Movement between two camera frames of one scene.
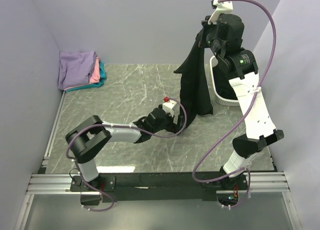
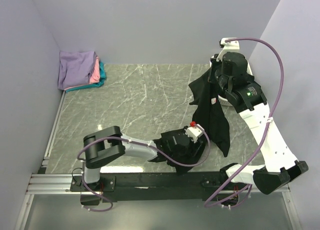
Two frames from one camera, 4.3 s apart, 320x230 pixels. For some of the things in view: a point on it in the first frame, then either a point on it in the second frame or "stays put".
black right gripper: (206, 26) → (215, 64)
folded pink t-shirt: (95, 77) stays put
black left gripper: (174, 127) → (194, 147)
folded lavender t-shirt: (75, 68) stays put
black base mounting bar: (151, 186) stays put
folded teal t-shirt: (102, 78) stays put
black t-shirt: (195, 93) → (209, 111)
